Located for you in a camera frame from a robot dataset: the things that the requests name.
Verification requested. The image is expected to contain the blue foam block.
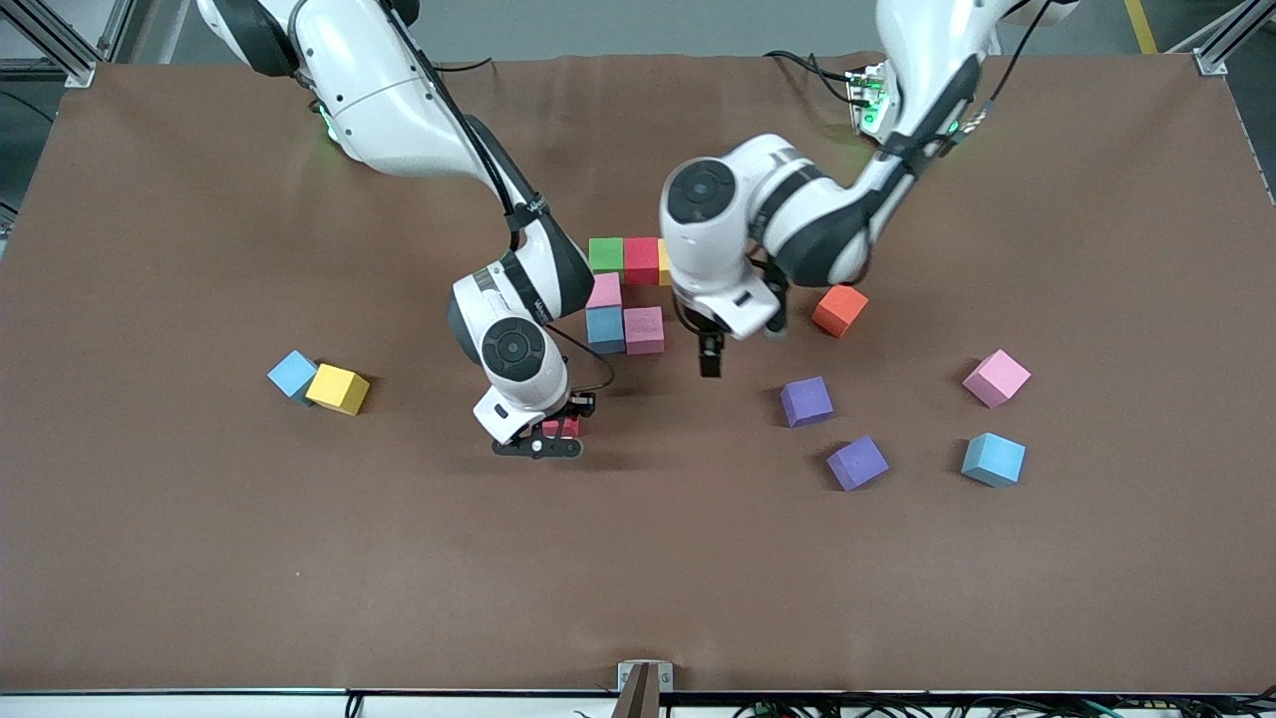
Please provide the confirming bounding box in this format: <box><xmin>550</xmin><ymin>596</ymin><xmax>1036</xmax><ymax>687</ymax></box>
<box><xmin>266</xmin><ymin>349</ymin><xmax>320</xmax><ymax>402</ymax></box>
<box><xmin>586</xmin><ymin>306</ymin><xmax>627</xmax><ymax>356</ymax></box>
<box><xmin>961</xmin><ymin>432</ymin><xmax>1027</xmax><ymax>489</ymax></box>

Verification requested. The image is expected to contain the purple foam block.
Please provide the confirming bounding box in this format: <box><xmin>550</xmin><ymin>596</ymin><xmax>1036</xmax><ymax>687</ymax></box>
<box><xmin>780</xmin><ymin>376</ymin><xmax>834</xmax><ymax>429</ymax></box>
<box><xmin>826</xmin><ymin>435</ymin><xmax>890</xmax><ymax>493</ymax></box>

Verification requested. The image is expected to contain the orange foam block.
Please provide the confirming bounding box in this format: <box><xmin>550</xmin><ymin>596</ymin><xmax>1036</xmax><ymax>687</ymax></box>
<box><xmin>810</xmin><ymin>284</ymin><xmax>870</xmax><ymax>340</ymax></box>

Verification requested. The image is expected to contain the brown table mat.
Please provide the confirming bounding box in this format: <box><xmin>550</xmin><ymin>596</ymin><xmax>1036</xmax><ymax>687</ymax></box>
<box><xmin>0</xmin><ymin>52</ymin><xmax>1276</xmax><ymax>696</ymax></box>

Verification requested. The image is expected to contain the green lit base connector box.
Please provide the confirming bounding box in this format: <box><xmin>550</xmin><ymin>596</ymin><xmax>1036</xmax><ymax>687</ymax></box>
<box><xmin>845</xmin><ymin>62</ymin><xmax>898</xmax><ymax>136</ymax></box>

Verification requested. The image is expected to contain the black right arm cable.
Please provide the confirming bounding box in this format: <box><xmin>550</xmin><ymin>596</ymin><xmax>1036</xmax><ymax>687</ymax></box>
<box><xmin>384</xmin><ymin>0</ymin><xmax>618</xmax><ymax>397</ymax></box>

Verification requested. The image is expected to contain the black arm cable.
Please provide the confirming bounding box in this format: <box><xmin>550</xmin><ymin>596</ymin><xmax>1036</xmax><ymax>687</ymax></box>
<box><xmin>867</xmin><ymin>0</ymin><xmax>1058</xmax><ymax>161</ymax></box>
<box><xmin>384</xmin><ymin>0</ymin><xmax>618</xmax><ymax>397</ymax></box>

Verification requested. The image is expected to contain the metal table edge bracket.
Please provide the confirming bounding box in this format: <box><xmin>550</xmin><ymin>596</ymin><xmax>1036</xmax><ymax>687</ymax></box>
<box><xmin>615</xmin><ymin>659</ymin><xmax>676</xmax><ymax>718</ymax></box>

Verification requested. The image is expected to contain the black base cable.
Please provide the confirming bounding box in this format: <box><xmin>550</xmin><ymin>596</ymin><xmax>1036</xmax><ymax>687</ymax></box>
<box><xmin>763</xmin><ymin>48</ymin><xmax>860</xmax><ymax>105</ymax></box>

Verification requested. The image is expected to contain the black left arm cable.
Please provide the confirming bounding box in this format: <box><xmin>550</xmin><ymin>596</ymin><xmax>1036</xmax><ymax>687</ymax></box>
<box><xmin>867</xmin><ymin>0</ymin><xmax>1058</xmax><ymax>161</ymax></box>

